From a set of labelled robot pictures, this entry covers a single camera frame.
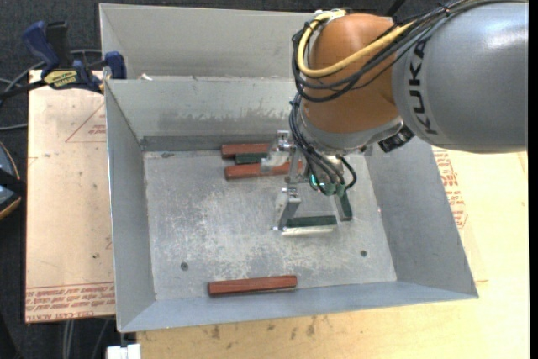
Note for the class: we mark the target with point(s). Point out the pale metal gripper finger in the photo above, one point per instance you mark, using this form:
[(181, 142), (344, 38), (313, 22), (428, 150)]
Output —
[(289, 202), (278, 157)]

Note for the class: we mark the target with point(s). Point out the dark green flat block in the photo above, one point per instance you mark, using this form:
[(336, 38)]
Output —
[(345, 206), (251, 158)]

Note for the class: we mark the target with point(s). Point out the red-brown flat block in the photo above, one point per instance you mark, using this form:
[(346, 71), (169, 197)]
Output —
[(246, 171), (244, 149), (252, 286)]

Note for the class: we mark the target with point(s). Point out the grey metal bin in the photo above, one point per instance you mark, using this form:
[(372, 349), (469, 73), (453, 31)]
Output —
[(218, 223)]

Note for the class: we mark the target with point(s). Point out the brown cardboard board red print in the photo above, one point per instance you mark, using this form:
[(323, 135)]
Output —
[(67, 202)]

